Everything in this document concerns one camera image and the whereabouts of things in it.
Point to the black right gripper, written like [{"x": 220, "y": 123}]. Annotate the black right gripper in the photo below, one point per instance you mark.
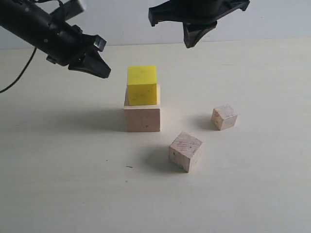
[{"x": 198, "y": 16}]

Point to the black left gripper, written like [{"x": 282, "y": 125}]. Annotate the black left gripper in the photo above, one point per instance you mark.
[{"x": 64, "y": 44}]

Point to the yellow cube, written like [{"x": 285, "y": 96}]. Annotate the yellow cube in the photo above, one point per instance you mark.
[{"x": 142, "y": 85}]

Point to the large wooden cube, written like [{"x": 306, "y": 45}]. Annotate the large wooden cube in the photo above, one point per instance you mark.
[{"x": 142, "y": 118}]

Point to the small wooden cube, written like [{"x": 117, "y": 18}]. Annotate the small wooden cube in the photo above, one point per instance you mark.
[{"x": 224, "y": 117}]

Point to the medium wooden cube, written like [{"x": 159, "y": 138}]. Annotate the medium wooden cube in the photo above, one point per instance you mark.
[{"x": 184, "y": 151}]

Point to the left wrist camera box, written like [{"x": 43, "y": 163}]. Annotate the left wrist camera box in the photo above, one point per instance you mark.
[{"x": 69, "y": 9}]

